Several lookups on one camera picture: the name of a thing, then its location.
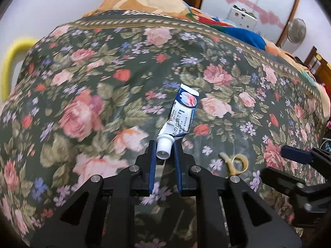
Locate white electric fan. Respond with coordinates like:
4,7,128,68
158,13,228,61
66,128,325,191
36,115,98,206
282,18,307,45

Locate yellow foam tube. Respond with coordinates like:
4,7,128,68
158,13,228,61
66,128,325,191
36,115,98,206
1,38,38,102

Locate wooden chair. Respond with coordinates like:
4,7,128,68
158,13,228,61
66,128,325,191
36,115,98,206
304,46,331,96

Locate dark floral bedspread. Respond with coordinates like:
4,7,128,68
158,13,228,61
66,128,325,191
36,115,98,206
1,10,329,245

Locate white box with holes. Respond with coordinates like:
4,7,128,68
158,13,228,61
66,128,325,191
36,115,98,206
227,5,258,31

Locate white blue toothpaste tube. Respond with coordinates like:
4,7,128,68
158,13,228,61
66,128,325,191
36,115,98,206
156,84,199,160

